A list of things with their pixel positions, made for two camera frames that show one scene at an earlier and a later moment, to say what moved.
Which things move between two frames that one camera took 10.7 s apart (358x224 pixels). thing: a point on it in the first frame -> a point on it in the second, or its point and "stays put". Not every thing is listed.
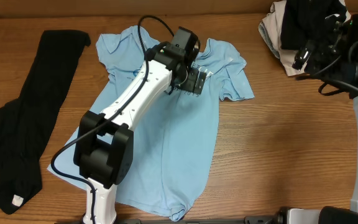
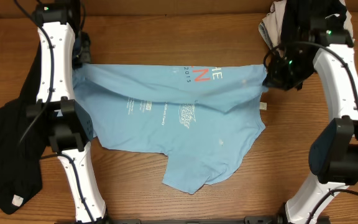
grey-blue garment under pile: (262, 30) stays put
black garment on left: (20, 128) stays put
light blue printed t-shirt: (174, 136) -> (202, 118)
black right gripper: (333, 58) -> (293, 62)
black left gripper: (196, 81) -> (81, 58)
